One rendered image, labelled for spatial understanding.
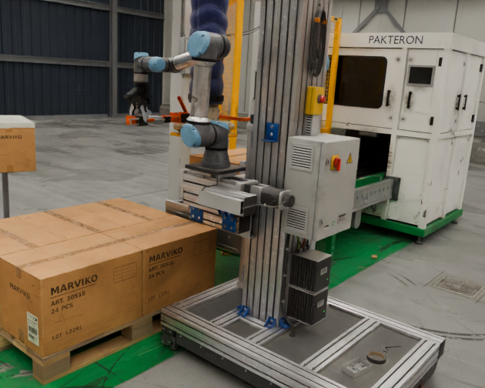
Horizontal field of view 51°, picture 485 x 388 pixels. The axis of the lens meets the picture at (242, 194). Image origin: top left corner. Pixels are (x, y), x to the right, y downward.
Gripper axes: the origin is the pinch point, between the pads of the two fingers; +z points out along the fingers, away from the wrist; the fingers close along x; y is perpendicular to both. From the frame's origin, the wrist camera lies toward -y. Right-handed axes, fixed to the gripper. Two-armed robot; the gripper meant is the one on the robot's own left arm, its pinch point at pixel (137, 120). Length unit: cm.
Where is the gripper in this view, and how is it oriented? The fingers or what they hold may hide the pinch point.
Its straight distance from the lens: 280.1
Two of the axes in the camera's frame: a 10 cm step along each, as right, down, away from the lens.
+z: -0.6, 9.7, 2.4
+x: -8.3, -1.8, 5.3
